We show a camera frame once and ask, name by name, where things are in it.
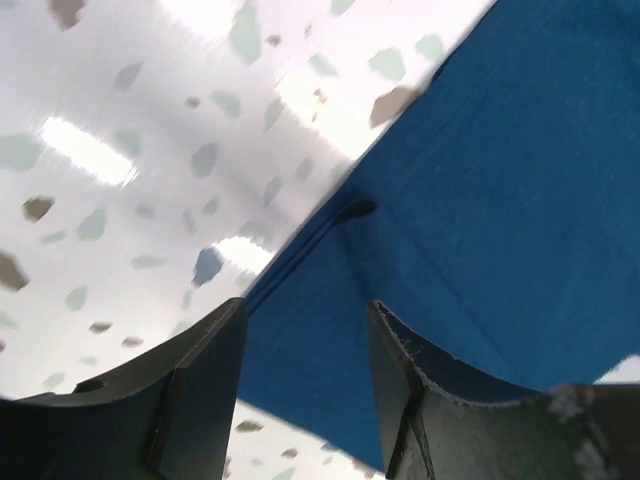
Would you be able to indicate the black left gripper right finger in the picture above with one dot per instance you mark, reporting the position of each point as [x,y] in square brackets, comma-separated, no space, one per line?
[440,418]

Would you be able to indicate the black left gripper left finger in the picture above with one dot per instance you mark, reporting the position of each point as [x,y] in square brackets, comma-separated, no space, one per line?
[166,414]

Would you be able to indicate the navy blue printed t-shirt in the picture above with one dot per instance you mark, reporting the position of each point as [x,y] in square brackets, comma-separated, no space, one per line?
[498,217]

